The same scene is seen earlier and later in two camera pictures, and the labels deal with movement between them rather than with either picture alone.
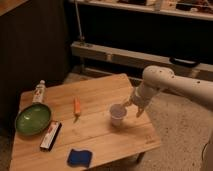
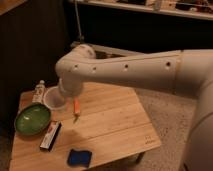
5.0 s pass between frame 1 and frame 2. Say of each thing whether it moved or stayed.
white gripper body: moved
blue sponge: stayed
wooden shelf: stayed
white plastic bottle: stayed
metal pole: stayed
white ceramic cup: moved
